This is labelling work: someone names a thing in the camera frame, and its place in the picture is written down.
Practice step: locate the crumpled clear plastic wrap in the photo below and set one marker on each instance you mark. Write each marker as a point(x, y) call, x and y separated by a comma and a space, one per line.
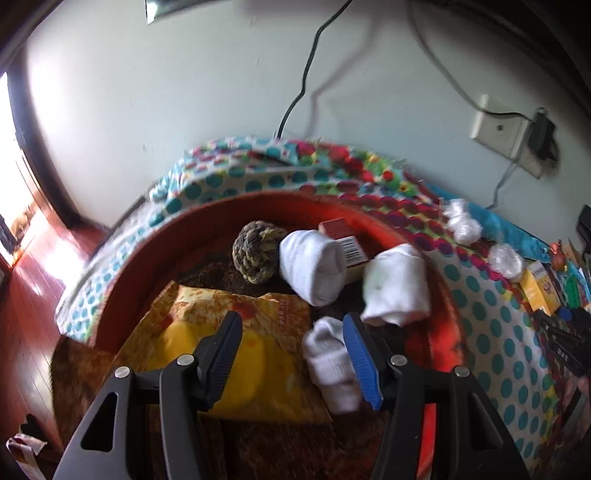
point(461, 221)
point(505, 261)

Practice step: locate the black clamp mount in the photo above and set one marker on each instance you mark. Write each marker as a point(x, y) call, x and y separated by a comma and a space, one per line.
point(585, 226)

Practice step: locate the green and red box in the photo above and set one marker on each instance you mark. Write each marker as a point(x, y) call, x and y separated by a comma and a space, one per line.
point(575, 290)

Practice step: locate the white wall socket plate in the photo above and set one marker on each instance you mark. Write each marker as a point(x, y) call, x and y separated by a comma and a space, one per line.
point(496, 124)
point(533, 166)

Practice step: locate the dark door frame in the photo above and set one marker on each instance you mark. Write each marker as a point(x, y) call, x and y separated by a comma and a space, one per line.
point(41, 152)

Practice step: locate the red round tray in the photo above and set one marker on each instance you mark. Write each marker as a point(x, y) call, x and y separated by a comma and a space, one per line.
point(295, 205)

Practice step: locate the yellow smiling face box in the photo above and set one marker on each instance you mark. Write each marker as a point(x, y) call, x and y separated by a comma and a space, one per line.
point(538, 288)

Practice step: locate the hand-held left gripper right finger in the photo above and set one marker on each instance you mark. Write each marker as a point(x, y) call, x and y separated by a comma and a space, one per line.
point(362, 364)

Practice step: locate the polka dot blanket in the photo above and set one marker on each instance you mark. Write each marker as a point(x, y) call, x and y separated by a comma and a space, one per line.
point(489, 323)

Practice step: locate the white paper bag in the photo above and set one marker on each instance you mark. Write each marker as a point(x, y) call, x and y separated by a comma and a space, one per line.
point(25, 454)

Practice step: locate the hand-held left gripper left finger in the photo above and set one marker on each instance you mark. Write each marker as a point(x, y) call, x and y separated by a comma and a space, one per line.
point(226, 350)

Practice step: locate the black charger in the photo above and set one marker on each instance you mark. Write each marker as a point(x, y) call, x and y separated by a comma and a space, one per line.
point(541, 134)

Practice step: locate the white smooth sock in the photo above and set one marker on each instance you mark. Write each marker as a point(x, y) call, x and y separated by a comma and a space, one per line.
point(309, 267)

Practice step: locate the small red box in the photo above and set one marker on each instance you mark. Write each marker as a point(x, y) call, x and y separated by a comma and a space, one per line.
point(346, 242)

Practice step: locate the orange toy figure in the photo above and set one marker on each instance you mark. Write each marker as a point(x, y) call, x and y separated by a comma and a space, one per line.
point(558, 257)

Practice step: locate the yellow snack packet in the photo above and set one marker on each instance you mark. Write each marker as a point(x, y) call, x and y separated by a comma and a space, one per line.
point(268, 364)

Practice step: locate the white knitted sock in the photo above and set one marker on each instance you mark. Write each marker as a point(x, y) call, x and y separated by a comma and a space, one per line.
point(328, 364)

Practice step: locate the white stained sock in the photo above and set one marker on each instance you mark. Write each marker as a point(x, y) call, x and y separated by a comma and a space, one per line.
point(397, 286)

